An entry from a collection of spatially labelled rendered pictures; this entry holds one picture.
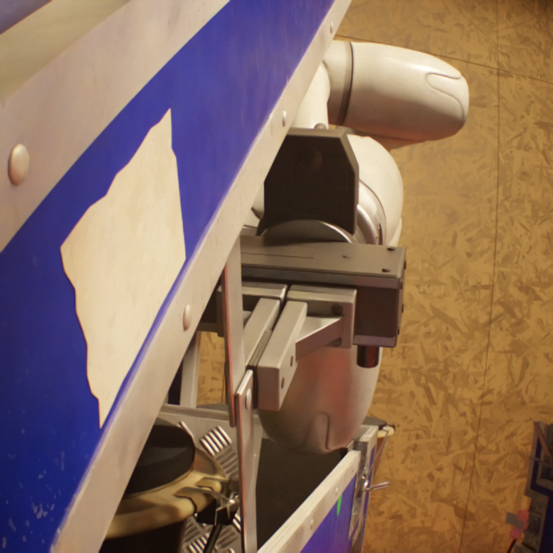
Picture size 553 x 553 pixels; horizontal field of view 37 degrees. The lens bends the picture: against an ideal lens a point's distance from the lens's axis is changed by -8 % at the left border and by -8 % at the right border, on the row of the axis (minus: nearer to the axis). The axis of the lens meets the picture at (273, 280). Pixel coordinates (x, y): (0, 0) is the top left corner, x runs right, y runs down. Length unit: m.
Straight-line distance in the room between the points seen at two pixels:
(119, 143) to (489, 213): 4.04
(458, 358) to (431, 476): 0.58
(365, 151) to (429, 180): 3.42
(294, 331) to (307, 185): 0.13
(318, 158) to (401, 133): 0.70
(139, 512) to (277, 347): 0.17
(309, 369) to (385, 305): 0.21
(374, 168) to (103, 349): 0.49
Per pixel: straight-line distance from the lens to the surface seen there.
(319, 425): 0.76
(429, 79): 1.24
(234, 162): 0.31
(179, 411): 1.32
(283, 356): 0.45
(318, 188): 0.57
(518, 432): 4.32
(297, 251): 0.55
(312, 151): 0.56
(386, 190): 0.67
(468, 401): 4.17
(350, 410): 0.76
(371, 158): 0.69
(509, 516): 1.56
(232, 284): 0.39
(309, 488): 1.29
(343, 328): 0.51
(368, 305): 0.52
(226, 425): 1.30
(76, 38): 0.18
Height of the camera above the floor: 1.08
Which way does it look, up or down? 3 degrees up
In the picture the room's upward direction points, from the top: 5 degrees clockwise
